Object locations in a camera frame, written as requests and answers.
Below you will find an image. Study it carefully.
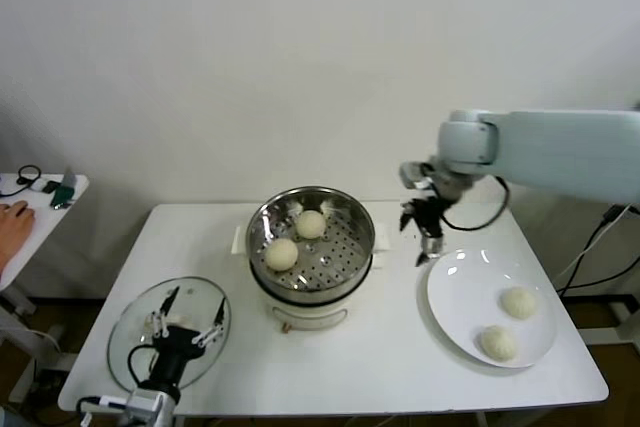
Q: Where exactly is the white electric cooker pot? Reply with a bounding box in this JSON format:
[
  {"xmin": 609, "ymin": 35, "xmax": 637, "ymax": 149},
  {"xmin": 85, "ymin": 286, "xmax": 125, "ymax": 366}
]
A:
[{"xmin": 232, "ymin": 224, "xmax": 392, "ymax": 334}]

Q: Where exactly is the large white plate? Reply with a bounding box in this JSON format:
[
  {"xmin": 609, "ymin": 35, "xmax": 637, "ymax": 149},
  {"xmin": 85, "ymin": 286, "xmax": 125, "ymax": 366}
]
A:
[{"xmin": 426, "ymin": 248, "xmax": 559, "ymax": 369}]

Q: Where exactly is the green circuit device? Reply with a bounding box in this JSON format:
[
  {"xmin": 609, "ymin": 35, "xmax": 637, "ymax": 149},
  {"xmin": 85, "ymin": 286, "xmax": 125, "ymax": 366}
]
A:
[{"xmin": 51, "ymin": 184, "xmax": 79, "ymax": 210}]

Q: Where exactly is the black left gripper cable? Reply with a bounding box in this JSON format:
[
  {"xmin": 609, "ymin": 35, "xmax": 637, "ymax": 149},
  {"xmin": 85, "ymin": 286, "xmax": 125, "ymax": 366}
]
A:
[{"xmin": 128, "ymin": 344, "xmax": 159, "ymax": 389}]

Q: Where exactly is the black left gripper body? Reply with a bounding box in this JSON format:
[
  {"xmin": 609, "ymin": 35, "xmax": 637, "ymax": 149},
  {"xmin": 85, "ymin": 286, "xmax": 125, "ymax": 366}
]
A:
[{"xmin": 148, "ymin": 325, "xmax": 205, "ymax": 389}]

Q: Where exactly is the round glass pot lid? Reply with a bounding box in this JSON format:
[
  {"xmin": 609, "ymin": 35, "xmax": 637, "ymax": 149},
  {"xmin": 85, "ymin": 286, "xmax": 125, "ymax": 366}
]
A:
[{"xmin": 107, "ymin": 275, "xmax": 233, "ymax": 394}]

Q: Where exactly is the perforated steel steamer basket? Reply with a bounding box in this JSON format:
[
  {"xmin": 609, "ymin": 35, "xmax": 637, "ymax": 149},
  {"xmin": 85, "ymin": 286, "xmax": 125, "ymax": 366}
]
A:
[{"xmin": 248, "ymin": 186, "xmax": 376, "ymax": 294}]

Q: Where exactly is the white power cable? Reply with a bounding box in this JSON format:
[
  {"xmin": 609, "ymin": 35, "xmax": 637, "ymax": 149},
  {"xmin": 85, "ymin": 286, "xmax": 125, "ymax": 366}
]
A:
[{"xmin": 553, "ymin": 204, "xmax": 634, "ymax": 284}]

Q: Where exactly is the thin black looped cable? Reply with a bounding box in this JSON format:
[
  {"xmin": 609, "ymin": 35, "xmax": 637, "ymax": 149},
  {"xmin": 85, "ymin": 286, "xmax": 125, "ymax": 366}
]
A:
[{"xmin": 0, "ymin": 164, "xmax": 43, "ymax": 197}]

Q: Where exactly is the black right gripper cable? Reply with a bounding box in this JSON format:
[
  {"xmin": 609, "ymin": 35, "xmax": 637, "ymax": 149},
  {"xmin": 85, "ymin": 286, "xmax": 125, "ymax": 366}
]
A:
[{"xmin": 438, "ymin": 174, "xmax": 512, "ymax": 232}]

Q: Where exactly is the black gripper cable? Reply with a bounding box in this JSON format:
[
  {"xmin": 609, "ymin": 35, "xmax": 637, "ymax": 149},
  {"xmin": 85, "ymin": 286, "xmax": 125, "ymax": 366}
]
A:
[
  {"xmin": 128, "ymin": 344, "xmax": 159, "ymax": 389},
  {"xmin": 438, "ymin": 174, "xmax": 512, "ymax": 232}
]

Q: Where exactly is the white plugged arm cable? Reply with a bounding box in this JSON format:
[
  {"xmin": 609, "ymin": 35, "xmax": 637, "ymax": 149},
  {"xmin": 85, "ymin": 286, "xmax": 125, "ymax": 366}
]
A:
[{"xmin": 74, "ymin": 395, "xmax": 131, "ymax": 427}]

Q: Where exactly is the white steamed baozi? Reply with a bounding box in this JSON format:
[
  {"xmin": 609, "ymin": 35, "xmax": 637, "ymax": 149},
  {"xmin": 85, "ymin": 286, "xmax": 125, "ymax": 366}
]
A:
[
  {"xmin": 264, "ymin": 239, "xmax": 300, "ymax": 271},
  {"xmin": 479, "ymin": 325, "xmax": 520, "ymax": 362},
  {"xmin": 295, "ymin": 210, "xmax": 326, "ymax": 240},
  {"xmin": 500, "ymin": 286, "xmax": 537, "ymax": 320}
]

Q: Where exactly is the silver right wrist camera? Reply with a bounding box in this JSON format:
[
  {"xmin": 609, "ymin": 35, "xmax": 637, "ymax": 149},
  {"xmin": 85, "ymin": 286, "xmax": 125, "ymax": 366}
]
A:
[{"xmin": 398, "ymin": 160, "xmax": 436, "ymax": 192}]

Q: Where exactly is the black floor power strip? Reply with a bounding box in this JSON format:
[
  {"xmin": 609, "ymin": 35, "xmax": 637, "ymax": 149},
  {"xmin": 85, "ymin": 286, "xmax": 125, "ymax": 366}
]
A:
[{"xmin": 32, "ymin": 369, "xmax": 76, "ymax": 401}]

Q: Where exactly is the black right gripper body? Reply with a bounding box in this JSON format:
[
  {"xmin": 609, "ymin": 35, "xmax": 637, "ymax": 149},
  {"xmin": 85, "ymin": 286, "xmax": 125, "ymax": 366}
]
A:
[{"xmin": 407, "ymin": 196, "xmax": 450, "ymax": 242}]

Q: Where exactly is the small white side table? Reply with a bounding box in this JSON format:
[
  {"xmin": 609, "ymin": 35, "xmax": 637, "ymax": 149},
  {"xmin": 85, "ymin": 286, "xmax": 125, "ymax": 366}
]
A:
[{"xmin": 0, "ymin": 172, "xmax": 91, "ymax": 366}]

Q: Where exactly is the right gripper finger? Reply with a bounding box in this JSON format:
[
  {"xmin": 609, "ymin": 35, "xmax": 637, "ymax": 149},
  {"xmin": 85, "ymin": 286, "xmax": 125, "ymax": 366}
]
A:
[
  {"xmin": 398, "ymin": 201, "xmax": 416, "ymax": 232},
  {"xmin": 415, "ymin": 234, "xmax": 445, "ymax": 267}
]

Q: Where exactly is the black power cable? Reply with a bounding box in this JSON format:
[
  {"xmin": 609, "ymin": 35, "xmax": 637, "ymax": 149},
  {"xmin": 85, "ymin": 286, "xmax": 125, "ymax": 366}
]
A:
[{"xmin": 555, "ymin": 219, "xmax": 640, "ymax": 298}]

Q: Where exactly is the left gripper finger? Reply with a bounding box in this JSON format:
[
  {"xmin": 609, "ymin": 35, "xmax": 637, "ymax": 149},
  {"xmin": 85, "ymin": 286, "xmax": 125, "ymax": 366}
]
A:
[
  {"xmin": 148, "ymin": 286, "xmax": 180, "ymax": 341},
  {"xmin": 192, "ymin": 298, "xmax": 226, "ymax": 349}
]

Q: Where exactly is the bare person hand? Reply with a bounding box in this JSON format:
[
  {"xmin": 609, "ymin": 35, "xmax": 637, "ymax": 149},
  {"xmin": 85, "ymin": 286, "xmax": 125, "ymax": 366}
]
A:
[{"xmin": 0, "ymin": 200, "xmax": 37, "ymax": 273}]

